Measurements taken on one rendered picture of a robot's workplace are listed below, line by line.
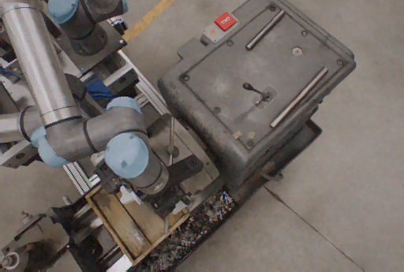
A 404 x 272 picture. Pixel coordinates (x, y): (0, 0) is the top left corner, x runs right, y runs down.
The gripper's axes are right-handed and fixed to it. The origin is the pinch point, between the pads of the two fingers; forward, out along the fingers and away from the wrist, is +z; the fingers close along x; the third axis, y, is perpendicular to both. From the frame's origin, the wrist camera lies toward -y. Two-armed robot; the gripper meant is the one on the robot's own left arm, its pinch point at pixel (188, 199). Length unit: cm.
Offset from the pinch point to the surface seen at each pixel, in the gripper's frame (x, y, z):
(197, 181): -8.1, -5.4, 11.9
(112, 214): -34, 31, 33
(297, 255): 18, -26, 143
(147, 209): -25.8, 18.0, 35.3
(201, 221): -17, 6, 68
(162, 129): -25.7, -7.6, -0.1
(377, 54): -41, -189, 124
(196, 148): -13.3, -11.9, 3.5
